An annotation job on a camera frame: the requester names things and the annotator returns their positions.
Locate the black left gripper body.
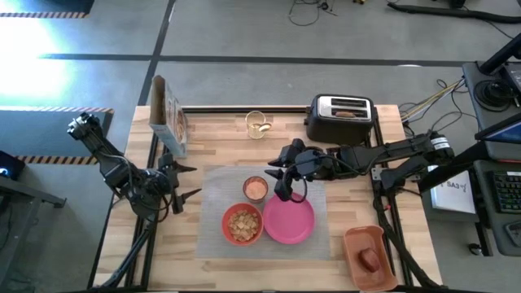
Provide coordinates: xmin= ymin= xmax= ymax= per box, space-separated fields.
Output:
xmin=157 ymin=152 xmax=185 ymax=216

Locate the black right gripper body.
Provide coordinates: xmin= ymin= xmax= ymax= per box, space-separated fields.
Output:
xmin=279 ymin=138 xmax=326 ymax=182

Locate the orange glass tumbler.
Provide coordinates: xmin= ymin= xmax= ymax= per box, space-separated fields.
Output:
xmin=243 ymin=175 xmax=269 ymax=204

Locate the cinnamon cereal box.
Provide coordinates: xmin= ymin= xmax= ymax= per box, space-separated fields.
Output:
xmin=148 ymin=75 xmax=189 ymax=159

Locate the pink plate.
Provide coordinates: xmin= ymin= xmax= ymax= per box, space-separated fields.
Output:
xmin=262 ymin=191 xmax=316 ymax=245

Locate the orange bowl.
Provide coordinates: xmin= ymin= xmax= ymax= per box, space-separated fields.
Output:
xmin=221 ymin=202 xmax=265 ymax=247

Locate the salmon plastic bin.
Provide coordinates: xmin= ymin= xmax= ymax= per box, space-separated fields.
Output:
xmin=343 ymin=225 xmax=399 ymax=293

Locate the red apple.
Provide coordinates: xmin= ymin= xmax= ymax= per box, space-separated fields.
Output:
xmin=357 ymin=247 xmax=382 ymax=273

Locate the grey woven placemat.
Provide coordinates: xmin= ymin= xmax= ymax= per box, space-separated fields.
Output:
xmin=196 ymin=164 xmax=331 ymax=260

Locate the black toaster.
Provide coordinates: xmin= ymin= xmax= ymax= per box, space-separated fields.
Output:
xmin=304 ymin=94 xmax=375 ymax=146

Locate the cereal squares heap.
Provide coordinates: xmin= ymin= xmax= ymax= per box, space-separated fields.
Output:
xmin=226 ymin=209 xmax=261 ymax=243

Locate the white paper sheet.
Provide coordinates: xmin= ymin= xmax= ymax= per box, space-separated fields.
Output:
xmin=429 ymin=164 xmax=477 ymax=215

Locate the dark side table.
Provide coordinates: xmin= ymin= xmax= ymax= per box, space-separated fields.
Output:
xmin=0 ymin=150 xmax=68 ymax=286

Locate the black device with blue light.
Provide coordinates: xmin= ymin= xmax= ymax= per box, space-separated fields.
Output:
xmin=0 ymin=150 xmax=26 ymax=180

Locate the grey computer desk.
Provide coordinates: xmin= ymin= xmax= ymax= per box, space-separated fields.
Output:
xmin=462 ymin=60 xmax=521 ymax=257

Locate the black keyboard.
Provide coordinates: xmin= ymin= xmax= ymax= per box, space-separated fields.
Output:
xmin=490 ymin=170 xmax=521 ymax=215

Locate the floor cable bundle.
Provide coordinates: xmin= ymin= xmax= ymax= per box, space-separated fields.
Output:
xmin=398 ymin=79 xmax=479 ymax=138

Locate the thin black floor cable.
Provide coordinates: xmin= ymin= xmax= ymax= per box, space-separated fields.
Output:
xmin=287 ymin=0 xmax=339 ymax=28

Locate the black vacuum hose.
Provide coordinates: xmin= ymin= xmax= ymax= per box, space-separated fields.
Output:
xmin=386 ymin=2 xmax=521 ymax=24

